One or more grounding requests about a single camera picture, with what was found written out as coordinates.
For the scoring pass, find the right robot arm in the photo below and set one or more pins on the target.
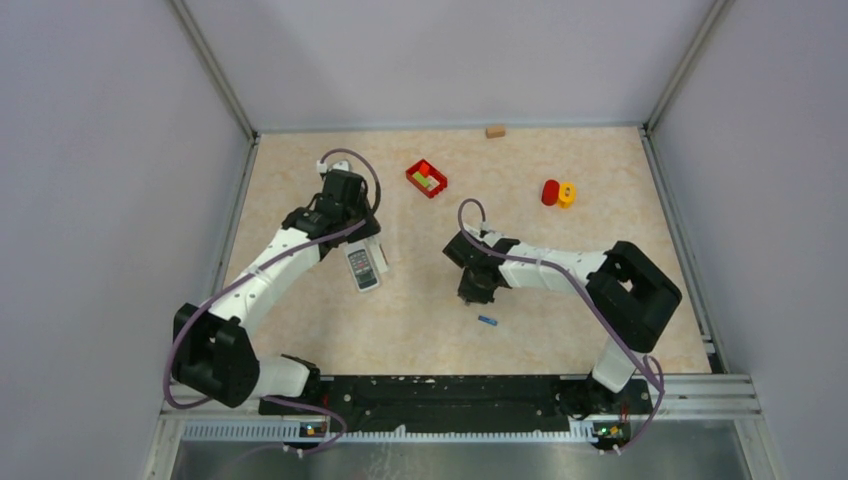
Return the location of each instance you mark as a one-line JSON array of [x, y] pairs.
[[630, 296]]

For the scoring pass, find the red oval toy block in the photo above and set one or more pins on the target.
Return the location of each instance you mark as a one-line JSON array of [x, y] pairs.
[[550, 192]]

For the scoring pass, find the tan wooden block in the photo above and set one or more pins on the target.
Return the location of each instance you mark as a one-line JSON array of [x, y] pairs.
[[495, 131]]

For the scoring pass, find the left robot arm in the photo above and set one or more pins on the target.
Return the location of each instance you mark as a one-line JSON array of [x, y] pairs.
[[212, 351]]

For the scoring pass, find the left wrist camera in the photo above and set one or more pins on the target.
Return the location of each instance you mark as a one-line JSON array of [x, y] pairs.
[[324, 167]]

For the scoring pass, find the red toy bin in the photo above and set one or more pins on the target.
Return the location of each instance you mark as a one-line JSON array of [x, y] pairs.
[[434, 173]]

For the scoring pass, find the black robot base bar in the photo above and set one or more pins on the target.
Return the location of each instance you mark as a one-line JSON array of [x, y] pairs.
[[466, 404]]

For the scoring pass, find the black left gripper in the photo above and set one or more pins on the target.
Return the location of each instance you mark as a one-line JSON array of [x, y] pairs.
[[370, 226]]

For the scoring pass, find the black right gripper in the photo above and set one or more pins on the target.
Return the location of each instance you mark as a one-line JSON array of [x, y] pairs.
[[467, 292]]

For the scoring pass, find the grey remote control with buttons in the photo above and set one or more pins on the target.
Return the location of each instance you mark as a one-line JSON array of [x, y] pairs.
[[362, 267]]

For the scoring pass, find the blue AAA battery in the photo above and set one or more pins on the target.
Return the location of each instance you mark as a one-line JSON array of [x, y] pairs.
[[487, 320]]

